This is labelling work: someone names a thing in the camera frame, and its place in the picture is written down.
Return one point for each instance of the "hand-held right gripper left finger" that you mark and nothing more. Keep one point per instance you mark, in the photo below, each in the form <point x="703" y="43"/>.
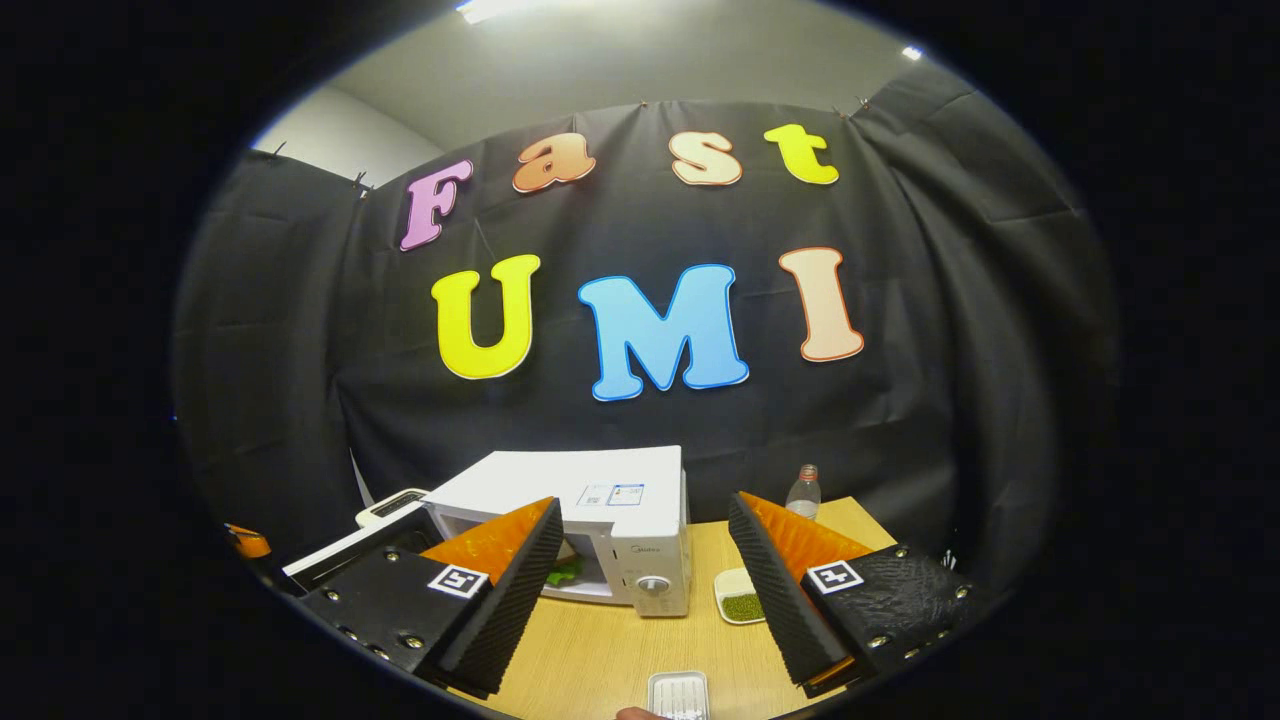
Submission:
<point x="515" y="600"/>

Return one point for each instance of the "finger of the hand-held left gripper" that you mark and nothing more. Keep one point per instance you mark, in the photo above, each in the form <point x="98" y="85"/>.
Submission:
<point x="250" y="542"/>

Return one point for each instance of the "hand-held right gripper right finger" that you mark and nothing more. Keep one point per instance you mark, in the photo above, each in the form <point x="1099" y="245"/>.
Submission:
<point x="775" y="600"/>

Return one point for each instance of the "sandwich with green lettuce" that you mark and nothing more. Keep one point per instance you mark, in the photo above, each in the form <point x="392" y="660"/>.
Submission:
<point x="567" y="572"/>

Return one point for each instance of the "white microwave oven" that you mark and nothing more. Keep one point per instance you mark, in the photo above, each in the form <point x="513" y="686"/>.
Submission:
<point x="540" y="475"/>

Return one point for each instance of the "small white dish of beans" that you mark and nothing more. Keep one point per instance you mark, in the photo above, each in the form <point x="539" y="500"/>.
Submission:
<point x="738" y="600"/>

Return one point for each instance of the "clear plastic water bottle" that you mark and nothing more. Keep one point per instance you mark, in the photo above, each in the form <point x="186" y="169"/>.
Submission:
<point x="803" y="495"/>

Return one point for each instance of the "small white tray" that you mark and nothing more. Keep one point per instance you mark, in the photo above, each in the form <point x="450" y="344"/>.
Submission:
<point x="678" y="695"/>

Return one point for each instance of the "white toaster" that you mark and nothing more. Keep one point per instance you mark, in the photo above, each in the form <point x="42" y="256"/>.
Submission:
<point x="392" y="503"/>

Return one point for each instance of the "black backdrop cloth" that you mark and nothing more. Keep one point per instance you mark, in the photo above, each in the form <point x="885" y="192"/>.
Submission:
<point x="620" y="420"/>

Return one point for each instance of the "long ceiling light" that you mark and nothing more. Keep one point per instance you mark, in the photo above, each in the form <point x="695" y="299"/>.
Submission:
<point x="500" y="8"/>

